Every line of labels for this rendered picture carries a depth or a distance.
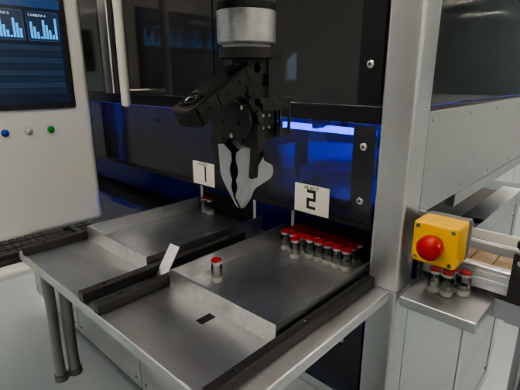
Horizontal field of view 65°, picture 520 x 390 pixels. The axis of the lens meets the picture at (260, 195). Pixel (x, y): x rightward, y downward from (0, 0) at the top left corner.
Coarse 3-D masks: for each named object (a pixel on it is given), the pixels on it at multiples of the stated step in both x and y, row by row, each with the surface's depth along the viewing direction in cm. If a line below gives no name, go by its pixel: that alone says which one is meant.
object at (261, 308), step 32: (224, 256) 86; (256, 256) 89; (288, 256) 89; (192, 288) 72; (224, 288) 76; (256, 288) 76; (288, 288) 76; (320, 288) 76; (256, 320) 62; (288, 320) 61
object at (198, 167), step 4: (196, 164) 106; (200, 164) 105; (204, 164) 104; (208, 164) 103; (212, 164) 102; (196, 168) 106; (200, 168) 105; (208, 168) 103; (212, 168) 102; (196, 172) 107; (200, 172) 105; (208, 172) 103; (212, 172) 102; (196, 176) 107; (200, 176) 106; (208, 176) 104; (212, 176) 103; (196, 180) 108; (200, 180) 106; (204, 180) 105; (208, 180) 104; (212, 180) 103; (204, 184) 105; (208, 184) 104; (212, 184) 103
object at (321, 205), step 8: (296, 184) 84; (304, 184) 83; (296, 192) 85; (304, 192) 83; (320, 192) 81; (328, 192) 79; (296, 200) 85; (304, 200) 84; (320, 200) 81; (328, 200) 80; (296, 208) 86; (304, 208) 84; (320, 208) 81; (328, 208) 80; (320, 216) 82
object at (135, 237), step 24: (144, 216) 109; (168, 216) 115; (192, 216) 115; (216, 216) 115; (96, 240) 96; (120, 240) 98; (144, 240) 98; (168, 240) 98; (192, 240) 89; (144, 264) 82
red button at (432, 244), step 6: (420, 240) 65; (426, 240) 64; (432, 240) 64; (438, 240) 64; (420, 246) 65; (426, 246) 64; (432, 246) 64; (438, 246) 64; (420, 252) 65; (426, 252) 65; (432, 252) 64; (438, 252) 64; (426, 258) 65; (432, 258) 64
